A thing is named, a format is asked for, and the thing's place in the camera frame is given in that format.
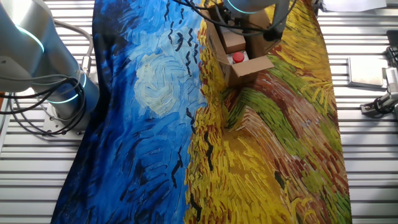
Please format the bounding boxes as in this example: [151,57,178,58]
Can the silver ribbed depth camera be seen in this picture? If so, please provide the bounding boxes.
[381,66,398,94]

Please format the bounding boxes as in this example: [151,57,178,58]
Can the grey metal clamp tool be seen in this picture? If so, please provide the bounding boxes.
[359,91,398,119]

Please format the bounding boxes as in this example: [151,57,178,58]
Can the grey cable with metal connector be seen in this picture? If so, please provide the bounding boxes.
[52,19,95,76]

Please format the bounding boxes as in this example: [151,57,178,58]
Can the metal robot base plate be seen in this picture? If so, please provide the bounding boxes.
[42,102,86,141]

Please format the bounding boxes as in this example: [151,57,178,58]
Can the brown cardboard box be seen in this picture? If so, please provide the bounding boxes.
[200,3,276,88]

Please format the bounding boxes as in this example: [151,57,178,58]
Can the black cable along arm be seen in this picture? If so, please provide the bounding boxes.
[172,0,298,35]

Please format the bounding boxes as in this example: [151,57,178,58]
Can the black cable bundle at base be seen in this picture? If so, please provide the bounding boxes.
[0,73,88,136]

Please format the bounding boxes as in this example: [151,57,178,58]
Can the white paper sheet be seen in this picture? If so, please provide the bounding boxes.
[322,0,388,12]

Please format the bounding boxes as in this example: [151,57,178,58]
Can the shiny metal plate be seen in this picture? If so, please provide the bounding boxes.
[347,56,386,90]

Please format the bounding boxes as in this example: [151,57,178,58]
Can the red button switch box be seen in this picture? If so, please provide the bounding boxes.
[226,50,250,66]

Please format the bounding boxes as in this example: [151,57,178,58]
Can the Van Gogh print tablecloth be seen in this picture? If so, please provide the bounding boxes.
[51,0,354,224]

